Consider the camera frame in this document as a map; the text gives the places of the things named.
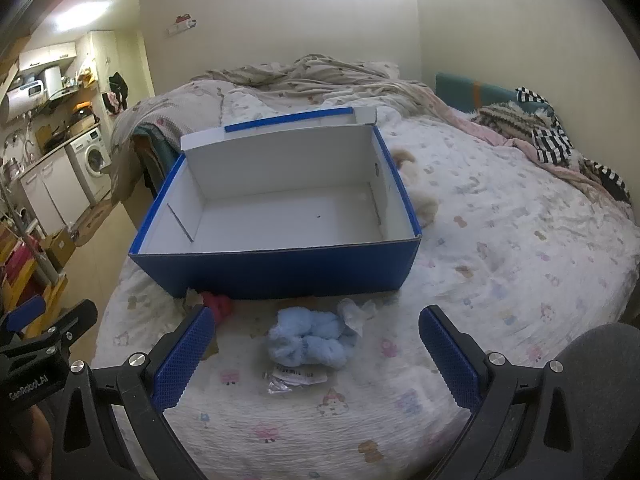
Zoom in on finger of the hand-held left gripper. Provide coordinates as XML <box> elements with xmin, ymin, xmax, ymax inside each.
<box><xmin>0</xmin><ymin>296</ymin><xmax>47</xmax><ymax>335</ymax></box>
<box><xmin>10</xmin><ymin>299</ymin><xmax>99</xmax><ymax>357</ymax></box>

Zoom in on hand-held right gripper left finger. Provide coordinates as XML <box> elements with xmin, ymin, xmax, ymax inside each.
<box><xmin>50</xmin><ymin>305</ymin><xmax>217</xmax><ymax>480</ymax></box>

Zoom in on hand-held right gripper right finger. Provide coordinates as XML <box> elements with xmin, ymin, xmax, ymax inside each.
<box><xmin>419</xmin><ymin>304</ymin><xmax>583</xmax><ymax>480</ymax></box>

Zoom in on light blue plush sock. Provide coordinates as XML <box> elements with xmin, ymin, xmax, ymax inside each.
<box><xmin>266</xmin><ymin>308</ymin><xmax>359</xmax><ymax>371</ymax></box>

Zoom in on cream plush sock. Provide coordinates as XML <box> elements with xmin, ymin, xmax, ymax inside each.
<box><xmin>390</xmin><ymin>147</ymin><xmax>442</xmax><ymax>227</ymax></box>

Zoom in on white cardboard box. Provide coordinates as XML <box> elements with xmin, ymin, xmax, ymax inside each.
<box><xmin>128</xmin><ymin>106</ymin><xmax>422</xmax><ymax>301</ymax></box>

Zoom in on person's left forearm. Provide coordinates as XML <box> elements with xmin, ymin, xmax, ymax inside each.
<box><xmin>0</xmin><ymin>402</ymin><xmax>55</xmax><ymax>480</ymax></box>

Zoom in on red soft item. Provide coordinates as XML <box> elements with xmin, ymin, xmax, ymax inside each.
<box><xmin>202</xmin><ymin>291</ymin><xmax>234</xmax><ymax>319</ymax></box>

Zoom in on yellow wooden rack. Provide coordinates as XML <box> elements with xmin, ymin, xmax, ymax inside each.
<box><xmin>0</xmin><ymin>220</ymin><xmax>68</xmax><ymax>341</ymax></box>

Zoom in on white printed quilt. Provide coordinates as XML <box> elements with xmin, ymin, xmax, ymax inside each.
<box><xmin>92</xmin><ymin>87</ymin><xmax>640</xmax><ymax>480</ymax></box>

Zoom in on clear plastic wrapper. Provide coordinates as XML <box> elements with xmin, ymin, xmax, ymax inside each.
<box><xmin>337</xmin><ymin>297</ymin><xmax>377</xmax><ymax>336</ymax></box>

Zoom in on crumpled label wrapper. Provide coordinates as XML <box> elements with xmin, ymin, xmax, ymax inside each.
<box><xmin>265</xmin><ymin>365</ymin><xmax>329</xmax><ymax>394</ymax></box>

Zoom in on white base cabinet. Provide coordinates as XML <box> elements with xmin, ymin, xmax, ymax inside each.
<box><xmin>17</xmin><ymin>150</ymin><xmax>93</xmax><ymax>237</ymax></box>

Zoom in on white washing machine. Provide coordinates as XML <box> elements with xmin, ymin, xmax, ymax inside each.
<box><xmin>65</xmin><ymin>127</ymin><xmax>114</xmax><ymax>206</ymax></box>

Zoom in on teal cloth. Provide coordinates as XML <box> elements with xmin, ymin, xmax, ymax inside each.
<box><xmin>132</xmin><ymin>122</ymin><xmax>186</xmax><ymax>196</ymax></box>

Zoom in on white water heater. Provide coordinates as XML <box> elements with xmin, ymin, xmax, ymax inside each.
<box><xmin>42</xmin><ymin>66</ymin><xmax>65</xmax><ymax>101</ymax></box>

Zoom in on pink blanket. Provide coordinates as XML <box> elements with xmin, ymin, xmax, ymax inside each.
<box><xmin>435</xmin><ymin>95</ymin><xmax>628</xmax><ymax>206</ymax></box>

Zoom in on dark hanging clothes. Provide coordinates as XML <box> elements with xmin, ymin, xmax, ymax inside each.
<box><xmin>102</xmin><ymin>72</ymin><xmax>130</xmax><ymax>116</ymax></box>

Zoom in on black white striped garment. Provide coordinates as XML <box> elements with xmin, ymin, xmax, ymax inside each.
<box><xmin>515</xmin><ymin>86</ymin><xmax>632</xmax><ymax>203</ymax></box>

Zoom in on beige knit garment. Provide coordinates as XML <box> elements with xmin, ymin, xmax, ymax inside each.
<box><xmin>472</xmin><ymin>101</ymin><xmax>548</xmax><ymax>136</ymax></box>

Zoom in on teal headboard cushion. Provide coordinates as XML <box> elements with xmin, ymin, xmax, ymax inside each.
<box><xmin>434</xmin><ymin>72</ymin><xmax>556</xmax><ymax>121</ymax></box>

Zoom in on beige crumpled duvet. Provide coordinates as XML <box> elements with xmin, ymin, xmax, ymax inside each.
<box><xmin>110</xmin><ymin>52</ymin><xmax>481</xmax><ymax>161</ymax></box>

